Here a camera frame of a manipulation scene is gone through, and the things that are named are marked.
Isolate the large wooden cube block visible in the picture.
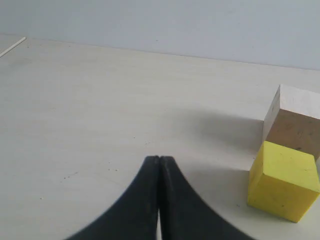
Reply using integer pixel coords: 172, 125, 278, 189
262, 84, 320, 160

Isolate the white strip on table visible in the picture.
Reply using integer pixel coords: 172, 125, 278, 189
0, 36, 27, 58

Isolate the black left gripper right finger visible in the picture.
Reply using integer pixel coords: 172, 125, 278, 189
158, 156, 252, 240

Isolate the yellow cube block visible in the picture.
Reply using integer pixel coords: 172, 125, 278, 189
247, 141, 320, 223

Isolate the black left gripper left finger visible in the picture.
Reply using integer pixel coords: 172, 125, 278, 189
68, 156, 160, 240

